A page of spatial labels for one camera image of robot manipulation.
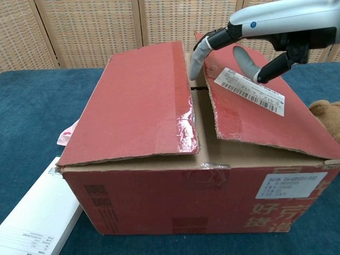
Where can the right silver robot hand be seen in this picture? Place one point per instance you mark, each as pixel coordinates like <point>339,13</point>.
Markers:
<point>287,18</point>

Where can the red cardboard box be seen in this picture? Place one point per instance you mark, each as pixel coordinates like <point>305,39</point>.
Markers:
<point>159,199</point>

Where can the brown plush bear toy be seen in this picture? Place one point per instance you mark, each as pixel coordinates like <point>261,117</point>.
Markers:
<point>328,117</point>

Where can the woven folding screen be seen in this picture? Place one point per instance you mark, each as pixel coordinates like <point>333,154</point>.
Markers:
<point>93,32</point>

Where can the pink plastic bag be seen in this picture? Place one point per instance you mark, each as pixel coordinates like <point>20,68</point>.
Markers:
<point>66,135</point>

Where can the white flat carton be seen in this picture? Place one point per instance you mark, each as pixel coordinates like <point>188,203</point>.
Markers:
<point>40,212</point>

